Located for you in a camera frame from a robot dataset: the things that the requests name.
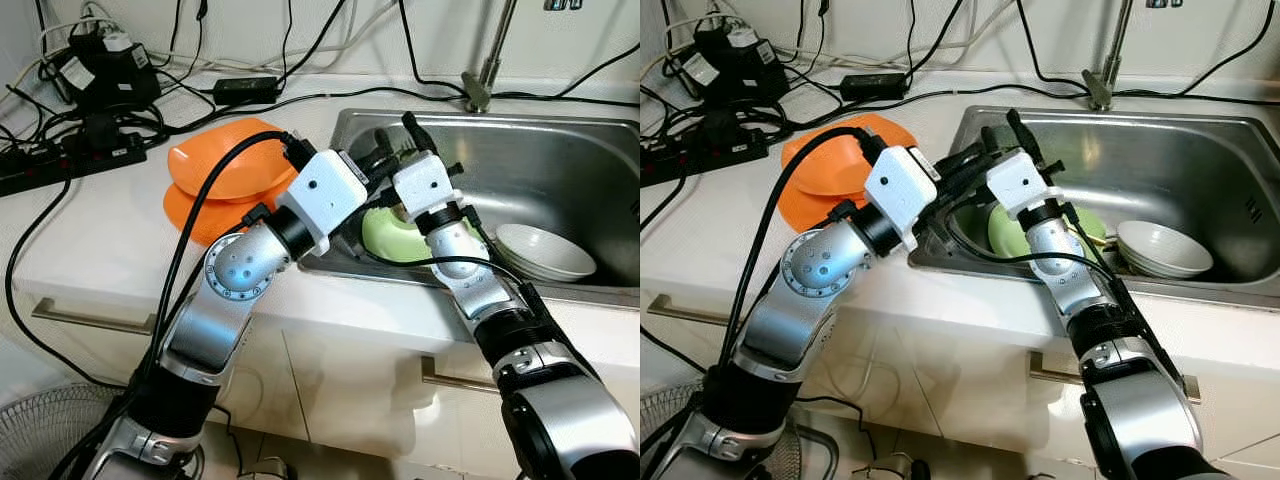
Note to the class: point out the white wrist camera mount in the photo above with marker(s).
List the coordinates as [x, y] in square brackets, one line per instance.
[900, 190]
[1015, 182]
[320, 195]
[425, 188]

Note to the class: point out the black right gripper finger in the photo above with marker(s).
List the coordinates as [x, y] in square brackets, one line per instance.
[418, 135]
[990, 138]
[385, 145]
[1022, 130]

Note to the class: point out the stainless steel sink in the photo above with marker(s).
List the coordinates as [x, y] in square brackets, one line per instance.
[1180, 160]
[560, 165]

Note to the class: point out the metal floor item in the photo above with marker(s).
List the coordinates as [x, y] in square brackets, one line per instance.
[895, 468]
[265, 470]

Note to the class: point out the white bowl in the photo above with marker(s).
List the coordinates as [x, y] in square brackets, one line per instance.
[545, 250]
[1165, 248]

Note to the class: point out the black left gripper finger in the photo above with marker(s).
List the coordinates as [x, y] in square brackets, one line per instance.
[383, 171]
[972, 188]
[978, 162]
[378, 193]

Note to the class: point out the black power adapter stack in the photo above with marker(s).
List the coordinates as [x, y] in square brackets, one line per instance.
[110, 75]
[740, 65]

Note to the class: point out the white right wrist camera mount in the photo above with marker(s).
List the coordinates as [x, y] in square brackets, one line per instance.
[425, 188]
[1015, 182]

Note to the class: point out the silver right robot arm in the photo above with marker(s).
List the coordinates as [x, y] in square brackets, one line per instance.
[480, 290]
[1085, 290]

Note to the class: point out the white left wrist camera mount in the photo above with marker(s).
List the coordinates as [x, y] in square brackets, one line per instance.
[320, 195]
[900, 190]

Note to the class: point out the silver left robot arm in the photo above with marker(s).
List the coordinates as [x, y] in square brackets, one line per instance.
[235, 270]
[815, 270]

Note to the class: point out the flat black power adapter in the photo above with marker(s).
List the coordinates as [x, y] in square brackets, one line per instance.
[873, 86]
[245, 90]

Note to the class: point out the orange bowl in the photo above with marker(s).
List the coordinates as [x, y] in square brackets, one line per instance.
[840, 165]
[260, 175]

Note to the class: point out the black power strip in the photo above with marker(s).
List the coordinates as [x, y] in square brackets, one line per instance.
[60, 170]
[700, 160]

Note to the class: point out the metal faucet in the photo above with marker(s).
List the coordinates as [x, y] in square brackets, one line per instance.
[477, 93]
[1100, 90]

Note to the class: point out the green bowl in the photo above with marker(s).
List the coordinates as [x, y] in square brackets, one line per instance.
[1010, 235]
[395, 240]

